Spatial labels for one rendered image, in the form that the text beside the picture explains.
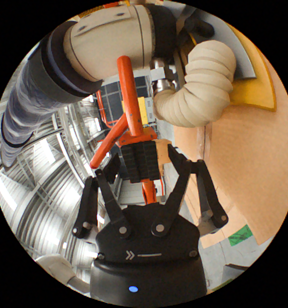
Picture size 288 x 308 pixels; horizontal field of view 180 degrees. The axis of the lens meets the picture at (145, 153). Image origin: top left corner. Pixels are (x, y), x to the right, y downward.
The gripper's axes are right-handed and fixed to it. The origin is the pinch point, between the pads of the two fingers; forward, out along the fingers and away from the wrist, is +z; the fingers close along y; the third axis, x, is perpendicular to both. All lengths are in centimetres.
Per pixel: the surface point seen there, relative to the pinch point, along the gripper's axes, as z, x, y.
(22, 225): -113, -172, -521
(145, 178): -3.7, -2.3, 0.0
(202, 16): -10.2, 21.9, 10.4
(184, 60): 3.4, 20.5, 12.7
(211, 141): -3.6, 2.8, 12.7
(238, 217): -11, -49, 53
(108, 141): -0.8, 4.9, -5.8
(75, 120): 436, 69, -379
